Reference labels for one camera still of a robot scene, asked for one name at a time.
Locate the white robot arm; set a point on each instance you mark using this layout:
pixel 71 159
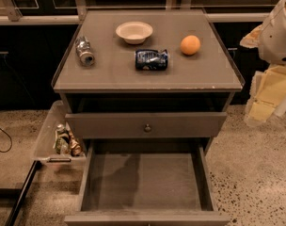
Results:
pixel 268 88

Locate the clear plastic storage bin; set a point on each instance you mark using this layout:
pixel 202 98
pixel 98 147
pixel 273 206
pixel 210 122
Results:
pixel 44 150

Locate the grey wooden drawer cabinet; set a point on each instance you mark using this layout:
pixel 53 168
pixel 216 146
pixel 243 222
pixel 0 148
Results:
pixel 203 82

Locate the crushed blue pepsi can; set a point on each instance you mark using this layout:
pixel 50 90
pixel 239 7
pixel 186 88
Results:
pixel 151 60

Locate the orange fruit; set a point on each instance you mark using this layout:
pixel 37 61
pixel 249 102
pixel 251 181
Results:
pixel 190 45

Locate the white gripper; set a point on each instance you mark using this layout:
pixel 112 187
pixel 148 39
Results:
pixel 277 38

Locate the open grey middle drawer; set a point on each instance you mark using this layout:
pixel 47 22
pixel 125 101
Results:
pixel 144 184

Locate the metal window frame rail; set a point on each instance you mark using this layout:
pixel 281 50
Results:
pixel 36 14

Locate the black floor rail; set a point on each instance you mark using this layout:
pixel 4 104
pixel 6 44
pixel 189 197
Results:
pixel 36 165

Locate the closed grey top drawer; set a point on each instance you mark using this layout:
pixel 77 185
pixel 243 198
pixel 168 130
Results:
pixel 131 125

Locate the crumpled snack bags in bin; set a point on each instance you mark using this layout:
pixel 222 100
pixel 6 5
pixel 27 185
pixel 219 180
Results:
pixel 66 143

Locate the silver crushed can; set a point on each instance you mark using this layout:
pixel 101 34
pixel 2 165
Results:
pixel 84 52

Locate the round brass drawer knob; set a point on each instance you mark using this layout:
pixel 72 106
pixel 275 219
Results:
pixel 147 128

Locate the white paper bowl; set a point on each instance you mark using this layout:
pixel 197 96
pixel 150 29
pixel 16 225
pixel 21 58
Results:
pixel 134 32

